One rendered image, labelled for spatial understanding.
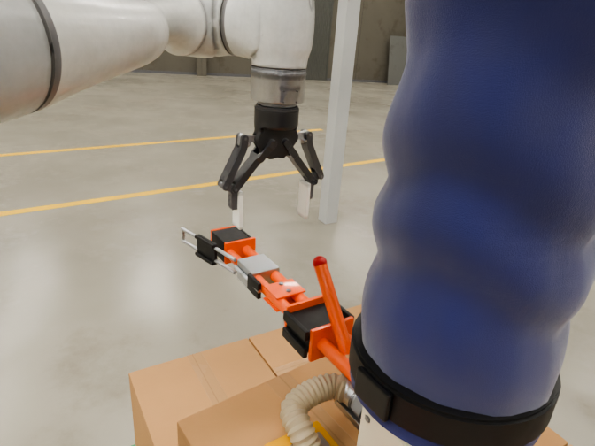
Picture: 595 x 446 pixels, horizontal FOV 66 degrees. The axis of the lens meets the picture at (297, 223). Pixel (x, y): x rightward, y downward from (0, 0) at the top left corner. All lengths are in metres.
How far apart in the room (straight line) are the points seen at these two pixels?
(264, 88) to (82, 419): 1.75
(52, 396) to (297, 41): 1.97
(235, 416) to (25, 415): 1.59
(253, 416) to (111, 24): 0.62
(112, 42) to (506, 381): 0.44
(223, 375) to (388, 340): 1.06
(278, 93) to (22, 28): 0.46
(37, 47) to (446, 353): 0.39
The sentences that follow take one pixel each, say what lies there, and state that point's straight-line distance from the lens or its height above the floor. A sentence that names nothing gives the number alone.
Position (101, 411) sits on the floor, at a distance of 2.23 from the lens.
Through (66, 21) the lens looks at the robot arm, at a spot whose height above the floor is 1.53.
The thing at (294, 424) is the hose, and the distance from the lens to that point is 0.71.
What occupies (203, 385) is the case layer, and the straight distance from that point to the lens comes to 1.46.
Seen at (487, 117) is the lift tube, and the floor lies 1.48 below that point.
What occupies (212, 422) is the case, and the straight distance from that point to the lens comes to 0.81.
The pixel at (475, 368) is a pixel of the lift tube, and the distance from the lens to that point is 0.45.
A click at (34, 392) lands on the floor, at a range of 2.41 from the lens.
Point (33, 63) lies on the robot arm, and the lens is 0.35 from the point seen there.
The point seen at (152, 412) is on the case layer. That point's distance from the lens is 1.41.
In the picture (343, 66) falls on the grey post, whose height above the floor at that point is 1.30.
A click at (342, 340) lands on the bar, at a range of 0.72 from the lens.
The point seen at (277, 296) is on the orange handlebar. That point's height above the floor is 1.09.
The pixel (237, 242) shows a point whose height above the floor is 1.10.
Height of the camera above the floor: 1.53
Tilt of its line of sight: 23 degrees down
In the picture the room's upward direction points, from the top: 4 degrees clockwise
